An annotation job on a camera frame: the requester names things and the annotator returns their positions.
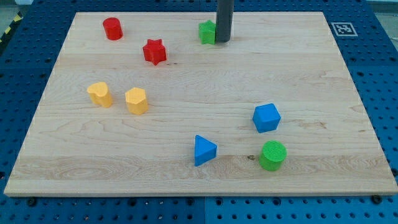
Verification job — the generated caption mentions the blue triangle block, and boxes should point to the blue triangle block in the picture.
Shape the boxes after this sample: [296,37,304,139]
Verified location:
[194,135,218,166]

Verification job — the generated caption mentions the black yellow hazard tape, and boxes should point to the black yellow hazard tape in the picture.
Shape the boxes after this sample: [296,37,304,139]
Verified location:
[1,11,24,44]

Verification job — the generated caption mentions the green star block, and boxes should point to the green star block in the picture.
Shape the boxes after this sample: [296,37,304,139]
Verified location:
[198,20,216,45]

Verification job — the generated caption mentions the yellow hexagon block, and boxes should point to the yellow hexagon block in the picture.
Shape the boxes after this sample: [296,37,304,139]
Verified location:
[125,87,149,115]

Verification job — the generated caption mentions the blue cube block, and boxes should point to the blue cube block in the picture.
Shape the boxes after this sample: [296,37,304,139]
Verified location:
[252,103,281,133]

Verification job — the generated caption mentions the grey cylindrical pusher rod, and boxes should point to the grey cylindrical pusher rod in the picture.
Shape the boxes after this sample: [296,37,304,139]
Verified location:
[215,0,234,44]

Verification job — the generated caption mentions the light wooden board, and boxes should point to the light wooden board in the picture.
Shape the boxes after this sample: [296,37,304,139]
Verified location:
[4,12,397,197]

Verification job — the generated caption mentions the red star block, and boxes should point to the red star block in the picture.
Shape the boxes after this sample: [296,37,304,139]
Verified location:
[142,39,167,65]

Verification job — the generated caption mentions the white fiducial marker tag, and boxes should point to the white fiducial marker tag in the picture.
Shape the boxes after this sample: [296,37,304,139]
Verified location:
[331,22,358,37]

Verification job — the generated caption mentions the yellow heart block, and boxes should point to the yellow heart block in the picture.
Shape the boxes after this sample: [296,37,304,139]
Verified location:
[86,82,113,108]

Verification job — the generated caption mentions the red cylinder block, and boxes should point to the red cylinder block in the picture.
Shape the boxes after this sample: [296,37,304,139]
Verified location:
[103,17,123,40]

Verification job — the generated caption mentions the green cylinder block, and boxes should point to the green cylinder block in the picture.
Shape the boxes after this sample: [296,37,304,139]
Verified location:
[259,140,287,171]

